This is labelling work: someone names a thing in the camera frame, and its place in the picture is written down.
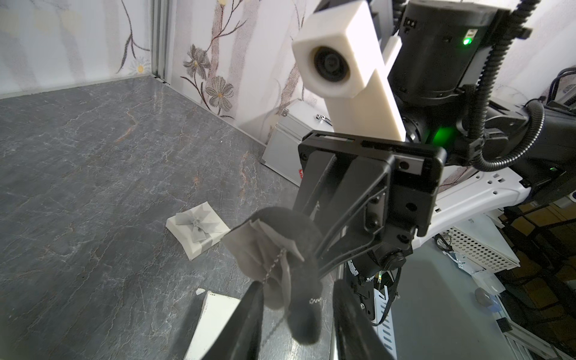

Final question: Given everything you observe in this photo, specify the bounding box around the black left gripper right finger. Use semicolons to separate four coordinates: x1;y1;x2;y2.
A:
330;277;396;359

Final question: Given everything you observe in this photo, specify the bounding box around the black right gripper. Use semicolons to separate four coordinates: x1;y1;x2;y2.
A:
293;130;447;278

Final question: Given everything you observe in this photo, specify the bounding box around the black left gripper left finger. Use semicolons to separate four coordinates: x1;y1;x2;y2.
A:
203;281;264;360

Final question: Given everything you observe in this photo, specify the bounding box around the white jewelry box base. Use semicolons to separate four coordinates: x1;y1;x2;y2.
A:
184;291;240;360

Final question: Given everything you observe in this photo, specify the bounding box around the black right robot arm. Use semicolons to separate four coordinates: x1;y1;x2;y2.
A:
292;1;575;278

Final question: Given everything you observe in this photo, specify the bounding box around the white jewelry box left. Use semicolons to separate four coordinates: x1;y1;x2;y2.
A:
166;202;230;260

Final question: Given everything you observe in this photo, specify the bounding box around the silver metal case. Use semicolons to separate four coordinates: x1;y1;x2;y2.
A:
261;100;334;186

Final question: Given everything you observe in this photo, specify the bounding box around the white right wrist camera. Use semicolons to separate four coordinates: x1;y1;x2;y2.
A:
292;1;406;142

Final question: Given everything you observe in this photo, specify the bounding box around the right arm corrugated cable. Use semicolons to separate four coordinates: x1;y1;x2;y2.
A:
465;0;546;173

